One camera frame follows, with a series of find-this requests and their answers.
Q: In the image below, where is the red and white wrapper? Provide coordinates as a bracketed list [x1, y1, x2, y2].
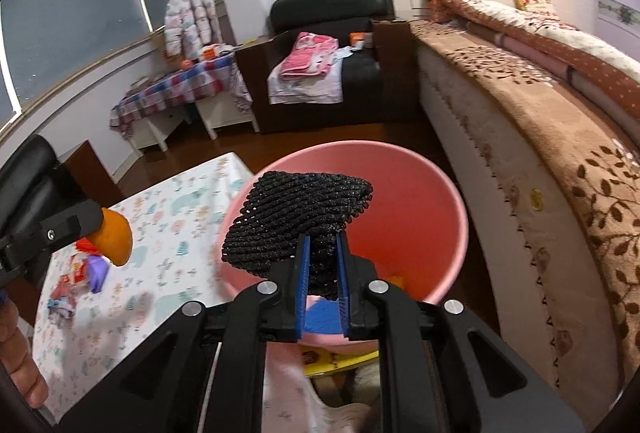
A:
[69, 254, 91, 288]

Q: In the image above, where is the pastel puffer jacket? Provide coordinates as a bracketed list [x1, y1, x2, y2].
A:
[164, 0, 223, 56]

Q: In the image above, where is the folded dotted quilt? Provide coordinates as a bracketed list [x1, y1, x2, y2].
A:
[440, 0, 640, 134]

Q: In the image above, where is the pink folded blanket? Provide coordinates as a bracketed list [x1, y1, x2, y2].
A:
[279, 32, 338, 80]

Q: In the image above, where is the person's left hand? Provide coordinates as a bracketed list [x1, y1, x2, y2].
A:
[0, 298, 49, 409]

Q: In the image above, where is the bed with brown leaf blanket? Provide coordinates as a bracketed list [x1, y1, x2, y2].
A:
[410, 18, 640, 429]

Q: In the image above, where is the floral tablecloth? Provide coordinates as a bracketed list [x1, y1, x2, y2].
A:
[32, 152, 326, 433]

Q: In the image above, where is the purple wrapper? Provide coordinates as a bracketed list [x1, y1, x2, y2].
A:
[85, 257, 111, 291]

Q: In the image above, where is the yellow box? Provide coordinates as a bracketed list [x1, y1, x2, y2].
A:
[302, 347, 381, 376]

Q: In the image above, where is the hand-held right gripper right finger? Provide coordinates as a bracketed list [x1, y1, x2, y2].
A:
[336, 230, 586, 433]

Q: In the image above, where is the hanging patterned cloth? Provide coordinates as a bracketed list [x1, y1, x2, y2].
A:
[231, 63, 253, 114]

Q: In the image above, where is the pink plastic bucket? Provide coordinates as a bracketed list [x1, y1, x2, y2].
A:
[217, 140, 469, 354]

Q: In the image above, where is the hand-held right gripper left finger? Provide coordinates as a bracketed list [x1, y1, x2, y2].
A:
[57, 235, 313, 433]

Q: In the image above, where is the black foam fruit net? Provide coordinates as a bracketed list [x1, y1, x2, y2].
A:
[220, 170, 374, 299]

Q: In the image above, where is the checked tablecloth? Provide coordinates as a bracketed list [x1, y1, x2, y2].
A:
[110, 50, 253, 134]

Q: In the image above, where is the white patterned cloth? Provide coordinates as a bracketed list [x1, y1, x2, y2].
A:
[267, 48, 351, 105]

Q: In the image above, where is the black leather armchair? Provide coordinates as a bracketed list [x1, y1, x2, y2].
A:
[0, 133, 123, 234]
[235, 0, 421, 135]

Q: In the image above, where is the orange peel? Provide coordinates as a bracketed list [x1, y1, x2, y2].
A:
[90, 208, 133, 266]

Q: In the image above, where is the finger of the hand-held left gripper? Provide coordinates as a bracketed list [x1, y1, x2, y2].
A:
[27, 200, 103, 254]

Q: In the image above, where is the window with grey blind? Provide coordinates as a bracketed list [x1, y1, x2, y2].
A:
[0, 0, 221, 129]

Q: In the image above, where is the white side table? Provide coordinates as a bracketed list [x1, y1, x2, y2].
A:
[131, 98, 261, 153]

